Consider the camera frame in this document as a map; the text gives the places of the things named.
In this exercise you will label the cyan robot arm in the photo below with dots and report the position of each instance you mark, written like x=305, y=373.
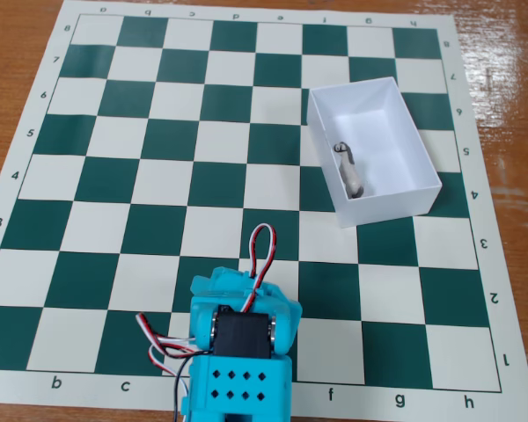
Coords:
x=242, y=387

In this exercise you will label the green and cream chess mat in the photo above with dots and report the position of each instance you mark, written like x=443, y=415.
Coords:
x=202, y=176

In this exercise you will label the white rectangular open box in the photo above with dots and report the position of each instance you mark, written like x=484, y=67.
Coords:
x=378, y=123

